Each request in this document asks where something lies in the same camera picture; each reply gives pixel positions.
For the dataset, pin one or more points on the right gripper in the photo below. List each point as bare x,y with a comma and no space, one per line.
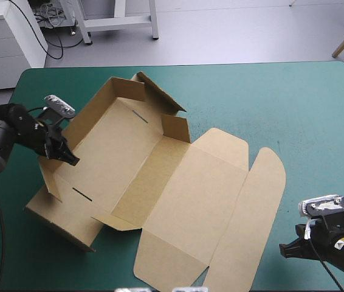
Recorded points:
331,232

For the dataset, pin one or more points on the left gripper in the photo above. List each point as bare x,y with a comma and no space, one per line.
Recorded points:
52,138

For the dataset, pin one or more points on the brown cardboard box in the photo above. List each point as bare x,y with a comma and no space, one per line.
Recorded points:
166,188

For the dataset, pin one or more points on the white drawer cabinet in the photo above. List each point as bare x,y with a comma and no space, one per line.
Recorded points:
5,42

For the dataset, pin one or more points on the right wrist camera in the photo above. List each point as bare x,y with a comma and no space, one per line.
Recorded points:
324,206

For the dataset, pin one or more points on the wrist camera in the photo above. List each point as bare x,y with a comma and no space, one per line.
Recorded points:
324,206
59,106

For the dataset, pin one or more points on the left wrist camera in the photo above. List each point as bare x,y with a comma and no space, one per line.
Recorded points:
59,106

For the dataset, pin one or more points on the white table frame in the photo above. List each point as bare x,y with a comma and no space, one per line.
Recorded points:
117,22

